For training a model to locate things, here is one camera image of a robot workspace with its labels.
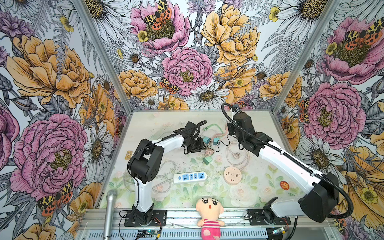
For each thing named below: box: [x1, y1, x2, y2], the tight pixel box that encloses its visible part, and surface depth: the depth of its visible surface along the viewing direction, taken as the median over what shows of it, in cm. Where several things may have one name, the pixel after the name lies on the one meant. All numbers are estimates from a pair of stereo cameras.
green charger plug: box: [202, 156, 212, 165], surface depth 94 cm
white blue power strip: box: [173, 171, 208, 184], surface depth 87 cm
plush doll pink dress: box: [196, 196, 225, 240], surface depth 70 cm
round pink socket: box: [223, 166, 242, 185], surface depth 87 cm
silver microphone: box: [102, 189, 118, 240], surface depth 75 cm
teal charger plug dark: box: [203, 137, 211, 144], surface depth 103 cm
